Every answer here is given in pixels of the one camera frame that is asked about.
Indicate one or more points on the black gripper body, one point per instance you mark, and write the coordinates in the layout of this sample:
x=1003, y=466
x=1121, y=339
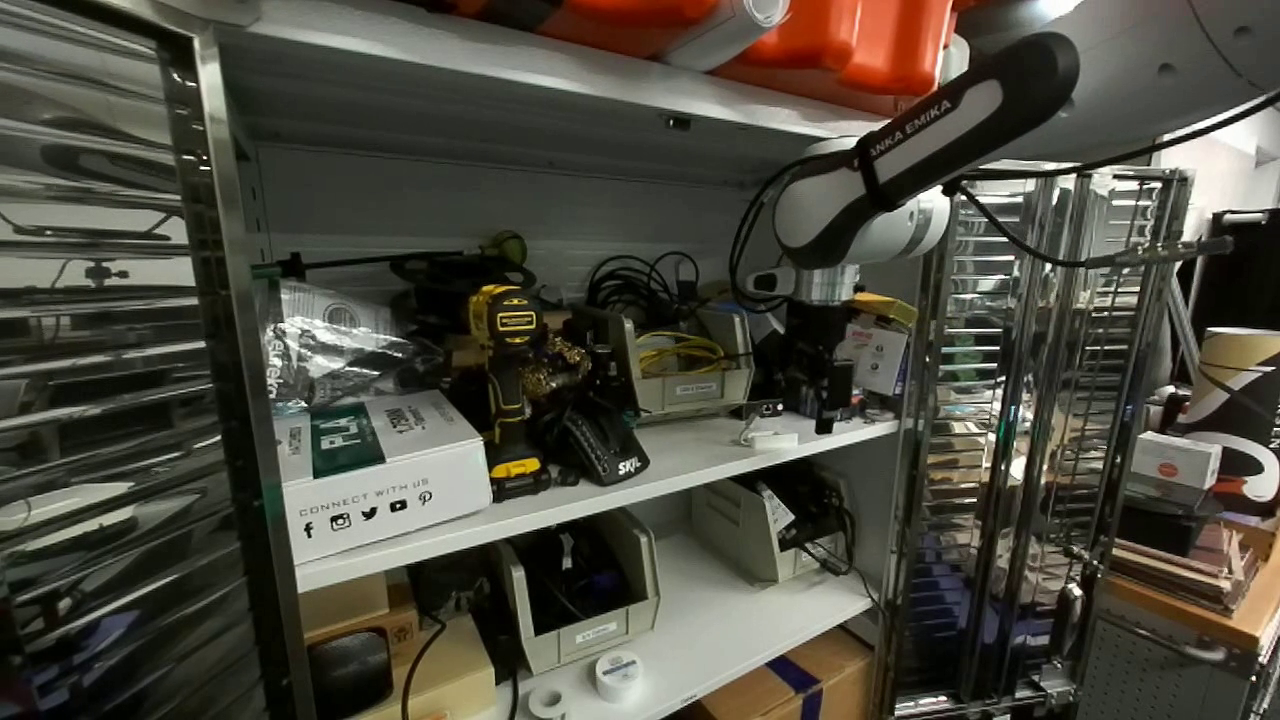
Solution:
x=822, y=347

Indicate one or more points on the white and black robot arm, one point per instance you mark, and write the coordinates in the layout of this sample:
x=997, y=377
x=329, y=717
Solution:
x=921, y=135

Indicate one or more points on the small white labelled box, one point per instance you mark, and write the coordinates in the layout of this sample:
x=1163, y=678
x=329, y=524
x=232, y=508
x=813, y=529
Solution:
x=877, y=357

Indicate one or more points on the grey storage bin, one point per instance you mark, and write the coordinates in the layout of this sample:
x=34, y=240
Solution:
x=693, y=386

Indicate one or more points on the cardboard box with blue tape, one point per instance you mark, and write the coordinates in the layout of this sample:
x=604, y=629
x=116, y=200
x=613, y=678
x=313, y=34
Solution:
x=800, y=683

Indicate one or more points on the white box with red logo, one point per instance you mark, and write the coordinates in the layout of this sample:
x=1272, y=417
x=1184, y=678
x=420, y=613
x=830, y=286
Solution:
x=1178, y=462

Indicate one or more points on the white box with green label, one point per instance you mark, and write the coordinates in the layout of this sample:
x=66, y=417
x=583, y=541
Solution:
x=385, y=474

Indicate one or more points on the plain cardboard box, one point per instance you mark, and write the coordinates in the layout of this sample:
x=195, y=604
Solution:
x=454, y=673
x=350, y=602

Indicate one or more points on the white metal shelving unit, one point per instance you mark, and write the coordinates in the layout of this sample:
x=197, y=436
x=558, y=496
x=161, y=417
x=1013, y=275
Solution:
x=744, y=447

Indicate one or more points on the white open-front bin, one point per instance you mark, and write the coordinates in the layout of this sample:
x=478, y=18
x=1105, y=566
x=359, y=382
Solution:
x=740, y=524

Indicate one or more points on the black battery charger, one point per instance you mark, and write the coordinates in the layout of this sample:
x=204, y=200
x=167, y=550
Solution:
x=603, y=447

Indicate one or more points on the blue stacked bins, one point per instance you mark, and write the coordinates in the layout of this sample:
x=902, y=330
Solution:
x=953, y=604

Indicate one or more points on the orange plastic case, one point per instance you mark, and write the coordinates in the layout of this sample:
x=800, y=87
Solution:
x=881, y=40

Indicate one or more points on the grey open-front bin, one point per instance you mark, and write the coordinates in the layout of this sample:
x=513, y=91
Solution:
x=586, y=624

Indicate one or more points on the beige tape roll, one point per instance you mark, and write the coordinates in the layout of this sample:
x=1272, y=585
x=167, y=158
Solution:
x=1242, y=352

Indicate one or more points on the wooden table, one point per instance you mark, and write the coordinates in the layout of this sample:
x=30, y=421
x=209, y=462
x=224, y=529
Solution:
x=1200, y=604

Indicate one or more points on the white headband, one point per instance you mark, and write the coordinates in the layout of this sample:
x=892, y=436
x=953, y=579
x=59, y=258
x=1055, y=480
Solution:
x=1253, y=462

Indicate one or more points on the black monitor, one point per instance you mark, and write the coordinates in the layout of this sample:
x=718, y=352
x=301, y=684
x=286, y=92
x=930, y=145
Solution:
x=1245, y=275

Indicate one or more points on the black bar clamp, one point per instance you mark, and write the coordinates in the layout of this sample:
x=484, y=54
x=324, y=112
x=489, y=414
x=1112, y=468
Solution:
x=375, y=262

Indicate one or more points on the silver plastic bag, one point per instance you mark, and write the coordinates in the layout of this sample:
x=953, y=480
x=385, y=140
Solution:
x=324, y=343

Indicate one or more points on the black rounded case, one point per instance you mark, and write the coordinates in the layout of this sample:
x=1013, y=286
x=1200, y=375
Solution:
x=350, y=673

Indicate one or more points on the metal tray rack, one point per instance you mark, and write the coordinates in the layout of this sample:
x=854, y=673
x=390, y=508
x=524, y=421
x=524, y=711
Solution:
x=105, y=400

